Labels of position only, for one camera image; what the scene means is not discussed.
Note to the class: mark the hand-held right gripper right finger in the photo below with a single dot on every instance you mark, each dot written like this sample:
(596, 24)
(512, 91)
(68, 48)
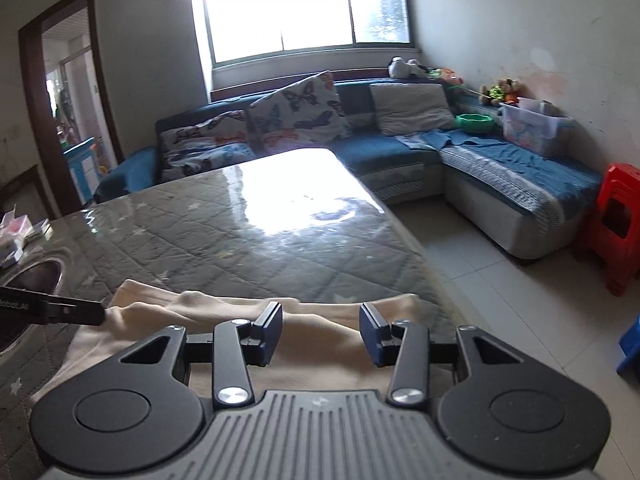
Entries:
(369, 335)

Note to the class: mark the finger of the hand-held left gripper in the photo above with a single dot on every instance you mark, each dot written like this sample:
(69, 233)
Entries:
(80, 311)

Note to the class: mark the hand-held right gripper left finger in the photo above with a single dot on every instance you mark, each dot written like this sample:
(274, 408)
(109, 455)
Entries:
(274, 332)

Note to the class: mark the cream knit garment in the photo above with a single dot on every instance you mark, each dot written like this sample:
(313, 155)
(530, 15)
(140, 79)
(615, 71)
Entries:
(310, 325)

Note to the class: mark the dark round basin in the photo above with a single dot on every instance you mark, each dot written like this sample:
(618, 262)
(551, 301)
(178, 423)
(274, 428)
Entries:
(30, 280)

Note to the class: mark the pink and white packets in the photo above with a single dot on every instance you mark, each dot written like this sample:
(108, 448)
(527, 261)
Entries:
(17, 235)

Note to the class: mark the grey quilted table cover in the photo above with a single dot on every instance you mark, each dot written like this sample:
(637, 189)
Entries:
(240, 230)

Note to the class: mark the small blue table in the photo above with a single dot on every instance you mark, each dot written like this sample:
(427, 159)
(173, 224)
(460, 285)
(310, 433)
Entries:
(82, 165)

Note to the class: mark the blue corner sofa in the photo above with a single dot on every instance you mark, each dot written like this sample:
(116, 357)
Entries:
(385, 155)

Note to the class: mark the blue towel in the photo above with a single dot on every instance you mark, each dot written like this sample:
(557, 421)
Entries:
(450, 140)

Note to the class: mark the large butterfly print pillow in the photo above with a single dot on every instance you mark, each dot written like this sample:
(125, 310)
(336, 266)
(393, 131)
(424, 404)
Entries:
(300, 110)

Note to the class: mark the grey pillow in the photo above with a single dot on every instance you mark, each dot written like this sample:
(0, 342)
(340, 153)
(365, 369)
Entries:
(412, 107)

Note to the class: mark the green bowl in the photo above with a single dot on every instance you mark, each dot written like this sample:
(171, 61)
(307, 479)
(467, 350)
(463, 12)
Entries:
(475, 122)

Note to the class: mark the blue plastic stool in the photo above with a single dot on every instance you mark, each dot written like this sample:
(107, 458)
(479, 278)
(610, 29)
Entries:
(631, 345)

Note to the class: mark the clear plastic storage box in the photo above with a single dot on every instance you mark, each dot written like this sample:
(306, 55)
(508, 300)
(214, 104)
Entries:
(532, 127)

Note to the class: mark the white plush toy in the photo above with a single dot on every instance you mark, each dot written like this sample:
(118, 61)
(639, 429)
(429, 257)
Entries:
(407, 67)

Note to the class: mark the colourful toy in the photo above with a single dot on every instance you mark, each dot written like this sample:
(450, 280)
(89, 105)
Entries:
(447, 76)

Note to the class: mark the red plastic stool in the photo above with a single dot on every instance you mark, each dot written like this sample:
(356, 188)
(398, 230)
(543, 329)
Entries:
(617, 220)

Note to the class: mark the brown and green plush toys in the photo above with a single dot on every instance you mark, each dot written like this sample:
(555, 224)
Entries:
(500, 91)

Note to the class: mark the window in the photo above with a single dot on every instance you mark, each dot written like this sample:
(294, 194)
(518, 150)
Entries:
(300, 5)

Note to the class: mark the brown door frame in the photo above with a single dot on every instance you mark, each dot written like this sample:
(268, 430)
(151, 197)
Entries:
(37, 110)

